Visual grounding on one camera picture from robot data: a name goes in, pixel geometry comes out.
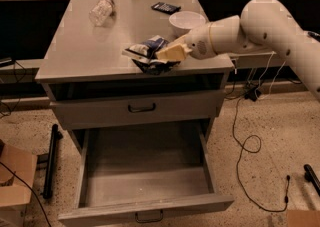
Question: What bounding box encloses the cardboard box bottom right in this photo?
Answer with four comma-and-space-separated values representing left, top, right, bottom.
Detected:
287, 210, 320, 227

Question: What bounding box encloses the black calculator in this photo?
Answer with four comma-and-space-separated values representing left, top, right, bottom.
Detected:
151, 2, 181, 15

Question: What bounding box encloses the black cable left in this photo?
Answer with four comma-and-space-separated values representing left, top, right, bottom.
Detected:
0, 160, 53, 227

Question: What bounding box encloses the black object right floor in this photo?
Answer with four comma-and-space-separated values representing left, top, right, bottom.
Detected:
304, 164, 320, 196

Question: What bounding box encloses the white ceramic bowl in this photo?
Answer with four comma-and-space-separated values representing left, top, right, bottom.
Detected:
169, 11, 206, 37

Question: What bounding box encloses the open grey middle drawer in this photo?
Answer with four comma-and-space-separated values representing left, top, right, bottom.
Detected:
59, 121, 233, 227

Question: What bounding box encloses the blue chip bag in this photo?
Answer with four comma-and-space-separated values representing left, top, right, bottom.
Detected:
122, 35, 180, 75

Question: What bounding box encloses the closed grey upper drawer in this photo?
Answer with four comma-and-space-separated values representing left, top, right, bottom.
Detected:
51, 90, 224, 130

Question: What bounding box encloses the grey drawer cabinet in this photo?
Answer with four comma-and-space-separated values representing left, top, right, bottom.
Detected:
35, 0, 236, 159

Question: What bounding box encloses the cardboard box left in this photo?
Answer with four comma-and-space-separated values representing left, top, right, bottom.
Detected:
0, 142, 37, 227

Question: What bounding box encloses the black cable on floor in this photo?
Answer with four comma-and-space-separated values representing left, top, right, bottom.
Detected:
225, 84, 292, 214

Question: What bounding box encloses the black bar on floor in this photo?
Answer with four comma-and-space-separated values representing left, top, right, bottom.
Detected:
42, 124, 63, 199

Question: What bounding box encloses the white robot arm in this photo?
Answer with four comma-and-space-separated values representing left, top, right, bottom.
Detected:
156, 0, 320, 100

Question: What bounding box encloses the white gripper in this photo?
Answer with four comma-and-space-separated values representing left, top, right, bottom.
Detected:
156, 23, 214, 62

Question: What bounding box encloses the cardboard box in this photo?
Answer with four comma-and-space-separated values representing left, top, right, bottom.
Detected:
0, 142, 37, 227
287, 210, 320, 227

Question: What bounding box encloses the clear glass jar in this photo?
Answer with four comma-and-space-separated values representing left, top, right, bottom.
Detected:
89, 0, 115, 26

